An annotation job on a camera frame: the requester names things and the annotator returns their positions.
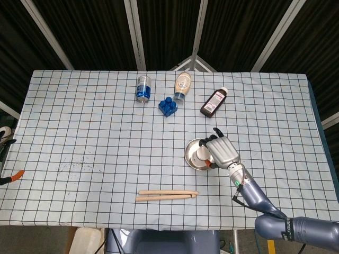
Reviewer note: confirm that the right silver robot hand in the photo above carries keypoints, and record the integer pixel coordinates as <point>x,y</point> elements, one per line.
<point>223,153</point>

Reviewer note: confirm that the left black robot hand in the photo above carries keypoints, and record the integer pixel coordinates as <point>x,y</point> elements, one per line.
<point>18,175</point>

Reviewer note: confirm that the round metal plate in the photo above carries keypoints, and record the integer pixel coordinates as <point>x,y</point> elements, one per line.
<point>190,153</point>

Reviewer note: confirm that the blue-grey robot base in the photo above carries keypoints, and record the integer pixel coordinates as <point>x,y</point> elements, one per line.
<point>164,242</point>

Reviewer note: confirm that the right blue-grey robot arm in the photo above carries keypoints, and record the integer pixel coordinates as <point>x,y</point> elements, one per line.
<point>254,193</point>

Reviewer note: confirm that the white rounded object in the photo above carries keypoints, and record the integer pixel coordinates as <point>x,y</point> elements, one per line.
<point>4,131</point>

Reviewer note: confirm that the brown medicine bottle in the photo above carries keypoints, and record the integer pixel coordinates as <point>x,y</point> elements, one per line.
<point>213,103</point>

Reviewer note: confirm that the blue building block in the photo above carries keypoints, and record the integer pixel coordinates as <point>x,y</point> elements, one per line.
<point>167,107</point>

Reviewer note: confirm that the light blue checkered tablecloth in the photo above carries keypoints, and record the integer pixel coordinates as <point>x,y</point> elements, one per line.
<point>79,132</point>

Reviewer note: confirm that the beige squeeze sauce bottle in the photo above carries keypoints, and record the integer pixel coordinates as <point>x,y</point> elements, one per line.
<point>182,83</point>

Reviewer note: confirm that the brown cardboard box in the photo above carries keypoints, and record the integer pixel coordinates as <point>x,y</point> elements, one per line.
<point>69,242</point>

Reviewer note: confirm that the grey metal table leg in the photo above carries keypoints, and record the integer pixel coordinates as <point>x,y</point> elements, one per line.
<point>236,242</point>

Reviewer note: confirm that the white plastic container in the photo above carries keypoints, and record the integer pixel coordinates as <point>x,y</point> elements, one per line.
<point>86,242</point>

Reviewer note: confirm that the blue soda can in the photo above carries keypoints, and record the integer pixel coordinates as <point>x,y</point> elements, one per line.
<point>143,88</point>

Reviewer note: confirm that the white metal frame beam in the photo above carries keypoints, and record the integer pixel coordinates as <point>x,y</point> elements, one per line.
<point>331,120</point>
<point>9,109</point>

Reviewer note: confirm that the white triangular frame brace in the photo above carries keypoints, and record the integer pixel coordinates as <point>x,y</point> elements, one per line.
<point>185,64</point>

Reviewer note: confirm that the yellow post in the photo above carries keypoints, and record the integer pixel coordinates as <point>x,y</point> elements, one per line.
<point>270,247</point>

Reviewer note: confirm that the white metal frame post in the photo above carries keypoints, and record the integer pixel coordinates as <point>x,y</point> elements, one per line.
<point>47,34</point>
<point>200,26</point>
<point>278,34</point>
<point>136,39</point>

